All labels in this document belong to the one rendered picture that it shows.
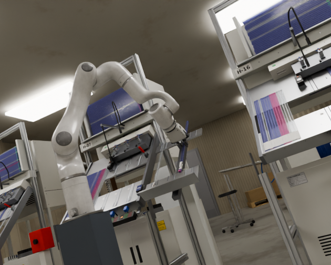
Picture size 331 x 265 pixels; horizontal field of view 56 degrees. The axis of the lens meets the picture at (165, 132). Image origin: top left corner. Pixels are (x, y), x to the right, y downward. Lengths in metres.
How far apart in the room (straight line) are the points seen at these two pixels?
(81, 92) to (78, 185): 0.47
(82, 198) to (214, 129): 8.61
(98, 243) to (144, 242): 0.92
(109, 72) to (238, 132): 8.29
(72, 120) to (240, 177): 8.42
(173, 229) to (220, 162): 7.69
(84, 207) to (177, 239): 0.89
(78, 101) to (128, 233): 1.13
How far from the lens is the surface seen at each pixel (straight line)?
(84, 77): 1.64
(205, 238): 1.85
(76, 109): 1.61
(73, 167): 1.52
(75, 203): 1.49
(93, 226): 1.43
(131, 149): 2.37
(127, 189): 2.11
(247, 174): 9.70
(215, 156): 9.83
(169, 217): 2.19
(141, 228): 2.32
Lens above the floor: 0.61
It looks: 14 degrees up
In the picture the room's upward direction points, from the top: 18 degrees counter-clockwise
